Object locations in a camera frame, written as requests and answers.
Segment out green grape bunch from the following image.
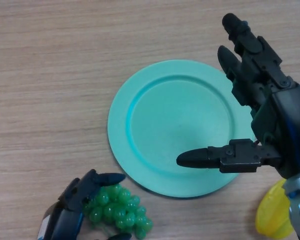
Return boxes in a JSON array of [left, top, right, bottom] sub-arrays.
[[82, 183, 154, 240]]

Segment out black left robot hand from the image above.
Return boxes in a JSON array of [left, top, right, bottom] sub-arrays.
[[37, 168, 133, 240]]

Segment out yellow starfruit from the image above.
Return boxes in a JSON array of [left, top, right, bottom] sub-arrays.
[[255, 178, 295, 240]]

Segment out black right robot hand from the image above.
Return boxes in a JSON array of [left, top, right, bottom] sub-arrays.
[[176, 13, 300, 180]]

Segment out teal round plate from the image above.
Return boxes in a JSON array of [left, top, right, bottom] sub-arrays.
[[107, 59, 257, 199]]

